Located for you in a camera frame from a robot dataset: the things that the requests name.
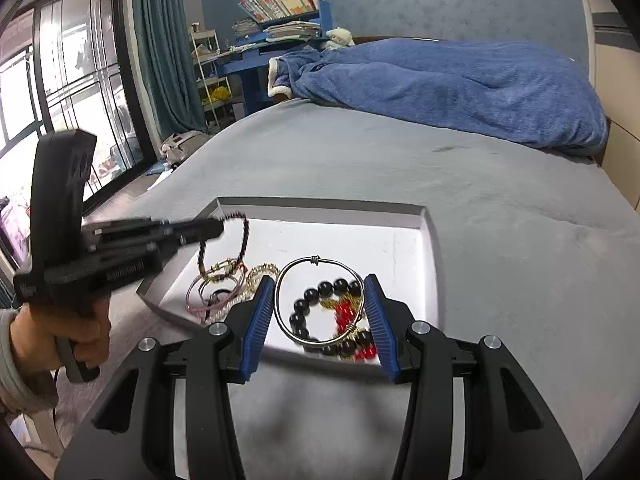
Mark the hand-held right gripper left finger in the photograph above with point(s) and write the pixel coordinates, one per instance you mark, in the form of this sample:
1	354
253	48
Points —
257	330

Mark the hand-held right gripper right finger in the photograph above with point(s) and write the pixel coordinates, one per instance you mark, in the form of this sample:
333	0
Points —
377	330

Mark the blue desk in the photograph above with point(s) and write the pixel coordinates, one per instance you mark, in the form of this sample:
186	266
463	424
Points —
250	67

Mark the white shelf cart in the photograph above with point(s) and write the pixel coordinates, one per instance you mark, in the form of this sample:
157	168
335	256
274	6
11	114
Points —
205	60

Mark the yellow object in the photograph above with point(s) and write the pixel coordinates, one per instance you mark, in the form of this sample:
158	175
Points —
217	95

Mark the teal curtain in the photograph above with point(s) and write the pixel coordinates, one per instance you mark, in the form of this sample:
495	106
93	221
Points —
165	50

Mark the blue fleece blanket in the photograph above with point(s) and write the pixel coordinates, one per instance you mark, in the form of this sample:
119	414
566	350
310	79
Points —
450	85

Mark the row of books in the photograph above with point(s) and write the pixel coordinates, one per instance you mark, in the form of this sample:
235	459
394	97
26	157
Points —
280	2

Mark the beige padded headboard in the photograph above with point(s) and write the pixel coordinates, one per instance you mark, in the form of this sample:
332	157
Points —
620	125

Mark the person's left forearm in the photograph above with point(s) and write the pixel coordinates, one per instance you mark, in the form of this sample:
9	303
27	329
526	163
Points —
20	375

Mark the white plush toy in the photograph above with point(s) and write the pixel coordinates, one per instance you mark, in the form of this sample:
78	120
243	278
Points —
340	37

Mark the silver bangle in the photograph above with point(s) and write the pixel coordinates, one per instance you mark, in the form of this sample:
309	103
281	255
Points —
315	260

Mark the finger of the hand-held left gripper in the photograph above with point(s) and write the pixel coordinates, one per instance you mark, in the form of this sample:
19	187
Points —
190	230
130	251

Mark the black framed window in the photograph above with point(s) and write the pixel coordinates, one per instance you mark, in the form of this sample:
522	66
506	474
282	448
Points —
75	75

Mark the grey cardboard box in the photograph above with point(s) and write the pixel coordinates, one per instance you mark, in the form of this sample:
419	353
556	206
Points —
350	240

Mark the stack of papers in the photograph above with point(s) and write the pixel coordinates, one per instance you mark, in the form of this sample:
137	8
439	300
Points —
285	31

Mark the person's left hand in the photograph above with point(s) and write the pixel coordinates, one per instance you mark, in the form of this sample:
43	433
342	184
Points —
75	332

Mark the grey bag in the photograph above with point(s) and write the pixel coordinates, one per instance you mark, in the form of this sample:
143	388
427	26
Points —
182	145

